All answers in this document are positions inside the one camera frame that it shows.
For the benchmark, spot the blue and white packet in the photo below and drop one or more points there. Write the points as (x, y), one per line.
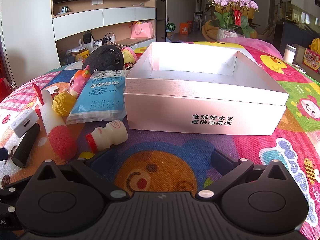
(100, 97)

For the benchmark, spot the pink and yellow round toy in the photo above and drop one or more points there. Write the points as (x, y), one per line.
(128, 54)

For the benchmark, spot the colourful cartoon play mat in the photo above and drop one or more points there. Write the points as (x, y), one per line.
(162, 150)

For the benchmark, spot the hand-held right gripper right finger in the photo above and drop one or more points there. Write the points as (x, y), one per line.
(220, 161)

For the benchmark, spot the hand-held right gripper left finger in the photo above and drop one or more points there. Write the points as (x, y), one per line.
(102, 158)

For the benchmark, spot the black plush toy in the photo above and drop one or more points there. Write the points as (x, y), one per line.
(102, 58)

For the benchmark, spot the dark cabinet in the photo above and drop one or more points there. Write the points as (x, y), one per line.
(295, 35)

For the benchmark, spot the red object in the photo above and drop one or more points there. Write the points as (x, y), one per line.
(5, 90)

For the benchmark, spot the small red and white toy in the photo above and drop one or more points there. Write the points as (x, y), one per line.
(128, 66)

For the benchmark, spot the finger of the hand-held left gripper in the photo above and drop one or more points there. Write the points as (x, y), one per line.
(7, 195)

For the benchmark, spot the pink shopping bag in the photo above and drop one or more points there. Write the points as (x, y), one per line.
(142, 30)

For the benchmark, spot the black lipstick tube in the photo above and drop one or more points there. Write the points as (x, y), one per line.
(26, 146)

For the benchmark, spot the small white plastic box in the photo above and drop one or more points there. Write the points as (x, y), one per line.
(23, 122)

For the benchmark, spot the red printed gift box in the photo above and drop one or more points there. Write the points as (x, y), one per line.
(311, 58)

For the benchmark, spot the white cylinder container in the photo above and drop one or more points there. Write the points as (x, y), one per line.
(290, 53)

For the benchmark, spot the white and red foam stick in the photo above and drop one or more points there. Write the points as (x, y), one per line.
(53, 122)

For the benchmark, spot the yellow plush toy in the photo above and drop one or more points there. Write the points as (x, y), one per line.
(208, 31)
(316, 44)

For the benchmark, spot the purple orchid plant in pot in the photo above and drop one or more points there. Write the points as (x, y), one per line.
(232, 17)

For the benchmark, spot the small metal bowl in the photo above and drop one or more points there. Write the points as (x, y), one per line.
(64, 10)

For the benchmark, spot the white and wooden wall cabinet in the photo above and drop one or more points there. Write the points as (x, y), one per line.
(100, 13)

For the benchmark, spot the yellow ribbed ball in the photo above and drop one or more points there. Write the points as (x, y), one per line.
(63, 103)

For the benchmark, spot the pink squishy animal toy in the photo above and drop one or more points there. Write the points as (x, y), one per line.
(78, 82)

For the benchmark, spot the pale pink cardboard box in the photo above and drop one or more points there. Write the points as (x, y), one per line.
(205, 100)

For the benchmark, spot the yellow box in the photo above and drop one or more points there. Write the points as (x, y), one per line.
(82, 53)

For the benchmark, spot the small white drink bottle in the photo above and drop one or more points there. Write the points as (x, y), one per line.
(110, 135)

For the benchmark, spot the orange box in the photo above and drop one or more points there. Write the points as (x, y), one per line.
(185, 28)

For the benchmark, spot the watermelon pattern ball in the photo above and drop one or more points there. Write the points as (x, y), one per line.
(171, 27)

